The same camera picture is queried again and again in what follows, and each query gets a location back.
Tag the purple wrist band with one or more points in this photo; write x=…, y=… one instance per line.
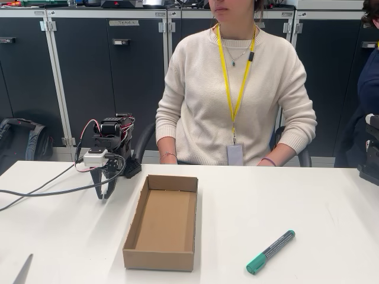
x=268, y=159

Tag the black device red logo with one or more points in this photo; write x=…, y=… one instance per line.
x=118, y=3

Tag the small black clip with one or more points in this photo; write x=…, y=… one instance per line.
x=251, y=56

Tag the clear glass jar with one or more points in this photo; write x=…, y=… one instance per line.
x=72, y=3

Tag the grey cabinet hinge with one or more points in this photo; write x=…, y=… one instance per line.
x=72, y=141
x=52, y=25
x=43, y=25
x=287, y=28
x=65, y=141
x=162, y=27
x=171, y=27
x=298, y=28

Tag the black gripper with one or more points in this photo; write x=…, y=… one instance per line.
x=107, y=174

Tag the person in cream sweater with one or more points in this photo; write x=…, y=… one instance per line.
x=201, y=103

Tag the green plastic crate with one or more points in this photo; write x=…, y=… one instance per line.
x=44, y=2

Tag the person's left forearm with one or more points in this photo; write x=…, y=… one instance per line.
x=296, y=142

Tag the black grey backpack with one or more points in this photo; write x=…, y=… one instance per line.
x=17, y=142

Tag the black and blue chair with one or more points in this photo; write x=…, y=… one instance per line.
x=305, y=158

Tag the handwritten tape label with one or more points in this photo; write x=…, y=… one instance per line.
x=124, y=22

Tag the clear badge holder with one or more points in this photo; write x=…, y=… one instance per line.
x=235, y=155

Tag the grey device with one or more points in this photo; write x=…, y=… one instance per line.
x=154, y=2

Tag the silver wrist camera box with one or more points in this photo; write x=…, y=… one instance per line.
x=94, y=159

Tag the open cardboard box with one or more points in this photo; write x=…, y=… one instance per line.
x=165, y=219

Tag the green permanent marker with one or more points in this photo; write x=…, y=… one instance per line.
x=269, y=251

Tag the person in navy top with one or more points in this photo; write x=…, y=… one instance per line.
x=370, y=88

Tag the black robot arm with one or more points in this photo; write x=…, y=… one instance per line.
x=111, y=130
x=371, y=148

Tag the person's right forearm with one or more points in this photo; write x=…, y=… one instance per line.
x=165, y=136

